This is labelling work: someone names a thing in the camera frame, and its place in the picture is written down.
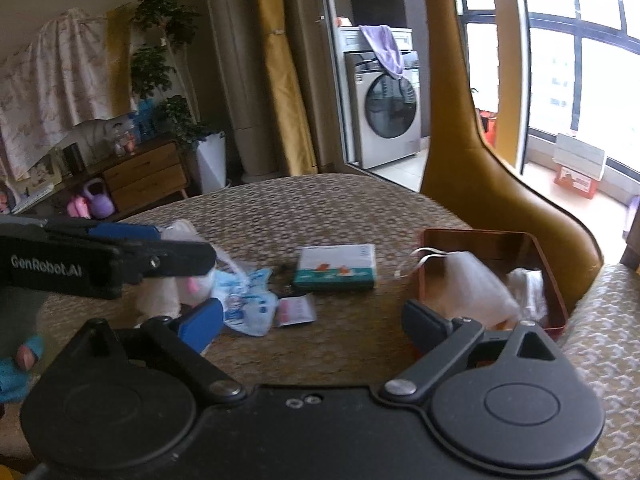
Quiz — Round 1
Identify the beige standing air conditioner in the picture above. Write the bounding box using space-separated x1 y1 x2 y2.
202 0 281 184

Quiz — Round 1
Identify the red crate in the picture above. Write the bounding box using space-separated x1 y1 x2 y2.
477 110 500 148

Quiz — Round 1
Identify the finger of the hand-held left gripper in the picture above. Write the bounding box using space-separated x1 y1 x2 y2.
117 240 217 283
45 220 163 244

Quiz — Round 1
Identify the white tissue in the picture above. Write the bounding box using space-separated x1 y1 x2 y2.
507 267 547 322

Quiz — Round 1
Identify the white mesh cloth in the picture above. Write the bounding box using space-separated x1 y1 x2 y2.
397 247 521 328

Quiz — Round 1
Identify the person's left hand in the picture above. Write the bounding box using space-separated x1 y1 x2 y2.
0 332 47 406

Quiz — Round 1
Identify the white panel box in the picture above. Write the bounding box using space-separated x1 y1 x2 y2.
552 132 608 200

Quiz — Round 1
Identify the white planter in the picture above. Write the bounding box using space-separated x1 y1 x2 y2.
195 131 228 194

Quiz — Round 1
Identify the small pink sachet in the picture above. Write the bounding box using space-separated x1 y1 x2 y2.
275 294 317 328

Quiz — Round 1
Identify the woven cover chair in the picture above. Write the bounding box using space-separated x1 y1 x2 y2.
560 262 640 480

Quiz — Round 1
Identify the glass jar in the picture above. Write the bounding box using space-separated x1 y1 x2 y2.
112 122 138 157

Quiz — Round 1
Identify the white washing machine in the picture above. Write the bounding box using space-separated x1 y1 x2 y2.
337 27 423 170

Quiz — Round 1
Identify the purple towel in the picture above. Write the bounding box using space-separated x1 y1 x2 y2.
360 24 406 80

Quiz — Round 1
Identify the grey white bundle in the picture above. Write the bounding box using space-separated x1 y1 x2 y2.
74 116 132 161

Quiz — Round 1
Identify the floral cloth cover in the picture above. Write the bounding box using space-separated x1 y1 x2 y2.
0 7 133 181

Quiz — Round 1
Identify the white plastic bag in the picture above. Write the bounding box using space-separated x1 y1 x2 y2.
160 219 247 283

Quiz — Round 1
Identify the green white tissue pack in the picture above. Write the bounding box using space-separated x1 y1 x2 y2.
292 244 377 291

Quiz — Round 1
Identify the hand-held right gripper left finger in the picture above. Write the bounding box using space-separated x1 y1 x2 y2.
75 297 248 404

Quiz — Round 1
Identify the wooden drawer cabinet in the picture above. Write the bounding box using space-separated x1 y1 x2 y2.
65 140 193 216

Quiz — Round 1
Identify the green potted plant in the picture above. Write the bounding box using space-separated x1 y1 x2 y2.
129 0 221 153

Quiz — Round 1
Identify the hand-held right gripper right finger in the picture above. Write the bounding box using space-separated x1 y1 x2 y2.
382 300 566 402

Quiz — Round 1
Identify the red box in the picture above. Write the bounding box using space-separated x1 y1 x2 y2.
414 228 570 343

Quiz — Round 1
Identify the blue bottle pack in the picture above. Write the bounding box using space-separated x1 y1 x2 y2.
132 100 157 137

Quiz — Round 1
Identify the blue printed pouch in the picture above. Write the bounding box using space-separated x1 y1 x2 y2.
212 267 279 337

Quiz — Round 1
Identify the pink white plush toy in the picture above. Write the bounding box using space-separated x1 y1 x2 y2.
135 265 216 318

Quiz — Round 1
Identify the purple kettlebell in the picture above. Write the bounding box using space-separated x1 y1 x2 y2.
82 179 117 220

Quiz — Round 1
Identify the braided hair tie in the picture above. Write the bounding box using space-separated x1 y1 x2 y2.
267 265 297 297

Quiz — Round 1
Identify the yellow curtain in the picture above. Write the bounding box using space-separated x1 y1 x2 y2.
250 0 319 178

